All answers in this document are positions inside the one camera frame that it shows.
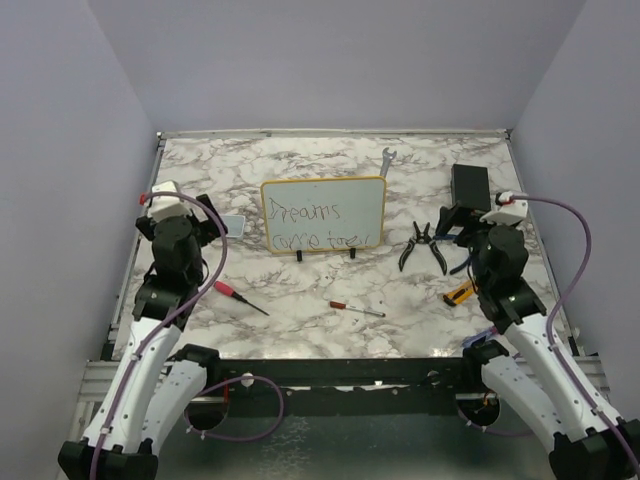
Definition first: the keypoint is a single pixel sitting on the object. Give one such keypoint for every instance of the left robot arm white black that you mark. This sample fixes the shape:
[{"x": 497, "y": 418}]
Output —
[{"x": 126, "y": 435}]

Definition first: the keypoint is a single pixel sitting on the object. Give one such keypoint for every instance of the red handled screwdriver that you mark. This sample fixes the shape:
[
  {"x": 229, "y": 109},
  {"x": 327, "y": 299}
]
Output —
[{"x": 230, "y": 292}]

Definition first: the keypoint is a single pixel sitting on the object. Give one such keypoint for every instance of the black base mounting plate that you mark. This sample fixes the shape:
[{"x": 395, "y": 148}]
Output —
[{"x": 346, "y": 387}]

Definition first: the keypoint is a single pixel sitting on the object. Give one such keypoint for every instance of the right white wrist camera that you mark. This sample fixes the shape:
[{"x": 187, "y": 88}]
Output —
[{"x": 511, "y": 210}]

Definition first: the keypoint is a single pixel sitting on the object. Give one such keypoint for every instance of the small white grey eraser pad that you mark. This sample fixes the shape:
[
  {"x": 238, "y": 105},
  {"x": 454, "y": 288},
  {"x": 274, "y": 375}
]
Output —
[{"x": 235, "y": 225}]

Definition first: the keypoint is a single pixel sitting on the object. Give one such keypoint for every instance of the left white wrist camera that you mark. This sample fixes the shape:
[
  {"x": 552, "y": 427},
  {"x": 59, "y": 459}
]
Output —
[{"x": 163, "y": 207}]

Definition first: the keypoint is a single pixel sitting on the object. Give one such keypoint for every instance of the silver wrench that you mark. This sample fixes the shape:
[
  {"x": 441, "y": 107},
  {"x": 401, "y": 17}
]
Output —
[{"x": 388, "y": 157}]

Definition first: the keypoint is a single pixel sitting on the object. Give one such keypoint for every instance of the yellow black utility knife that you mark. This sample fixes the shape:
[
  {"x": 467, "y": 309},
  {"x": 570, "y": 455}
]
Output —
[{"x": 459, "y": 295}]

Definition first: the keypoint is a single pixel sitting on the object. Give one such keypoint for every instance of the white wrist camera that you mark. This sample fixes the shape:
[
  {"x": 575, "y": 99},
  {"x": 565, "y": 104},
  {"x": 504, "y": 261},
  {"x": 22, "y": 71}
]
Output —
[
  {"x": 511, "y": 210},
  {"x": 163, "y": 207}
]

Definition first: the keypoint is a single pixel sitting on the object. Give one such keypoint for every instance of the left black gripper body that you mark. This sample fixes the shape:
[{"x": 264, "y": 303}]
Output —
[{"x": 206, "y": 231}]

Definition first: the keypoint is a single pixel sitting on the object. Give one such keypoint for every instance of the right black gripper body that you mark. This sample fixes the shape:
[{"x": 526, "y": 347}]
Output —
[{"x": 475, "y": 232}]

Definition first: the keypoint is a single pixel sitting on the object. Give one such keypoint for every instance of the blue red marker pen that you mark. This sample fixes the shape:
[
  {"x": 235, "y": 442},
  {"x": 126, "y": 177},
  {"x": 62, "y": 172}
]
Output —
[{"x": 481, "y": 336}]

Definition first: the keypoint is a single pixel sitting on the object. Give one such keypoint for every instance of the aluminium table frame rail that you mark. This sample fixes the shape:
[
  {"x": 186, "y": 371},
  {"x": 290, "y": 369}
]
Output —
[{"x": 405, "y": 277}]

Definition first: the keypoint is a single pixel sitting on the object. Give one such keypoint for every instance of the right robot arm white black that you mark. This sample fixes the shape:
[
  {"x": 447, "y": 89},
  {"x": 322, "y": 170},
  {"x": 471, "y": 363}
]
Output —
[{"x": 584, "y": 436}]

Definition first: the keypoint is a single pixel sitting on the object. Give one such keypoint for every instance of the blue handled pliers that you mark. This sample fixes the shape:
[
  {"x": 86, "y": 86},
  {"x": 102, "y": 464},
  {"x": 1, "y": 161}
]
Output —
[{"x": 460, "y": 265}]

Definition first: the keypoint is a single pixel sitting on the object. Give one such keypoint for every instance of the yellow framed whiteboard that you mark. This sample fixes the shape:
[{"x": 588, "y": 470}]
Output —
[{"x": 323, "y": 214}]

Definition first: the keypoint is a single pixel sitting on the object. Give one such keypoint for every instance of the black rectangular box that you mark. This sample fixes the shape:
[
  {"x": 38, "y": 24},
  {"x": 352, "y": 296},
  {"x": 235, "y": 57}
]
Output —
[{"x": 470, "y": 187}]

